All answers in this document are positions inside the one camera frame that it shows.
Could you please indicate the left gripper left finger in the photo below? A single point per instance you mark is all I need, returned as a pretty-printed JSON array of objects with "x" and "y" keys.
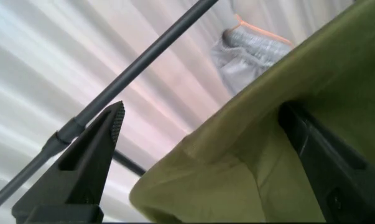
[{"x": 81, "y": 174}]

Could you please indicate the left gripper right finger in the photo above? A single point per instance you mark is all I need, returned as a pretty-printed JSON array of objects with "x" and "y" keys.
[{"x": 339, "y": 180}]

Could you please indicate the green garment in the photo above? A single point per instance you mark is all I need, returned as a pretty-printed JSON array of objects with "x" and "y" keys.
[{"x": 221, "y": 186}]

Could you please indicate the pale grey shorts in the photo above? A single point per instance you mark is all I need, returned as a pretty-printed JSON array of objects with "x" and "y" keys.
[{"x": 240, "y": 65}]

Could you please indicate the pink clothes hanger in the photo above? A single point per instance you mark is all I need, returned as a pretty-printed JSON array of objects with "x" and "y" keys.
[{"x": 262, "y": 31}]

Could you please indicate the black clothes rack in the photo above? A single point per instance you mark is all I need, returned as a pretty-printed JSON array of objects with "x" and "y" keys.
[{"x": 137, "y": 67}]

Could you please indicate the white curtain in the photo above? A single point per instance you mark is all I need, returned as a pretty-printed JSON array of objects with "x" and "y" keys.
[{"x": 35, "y": 46}]

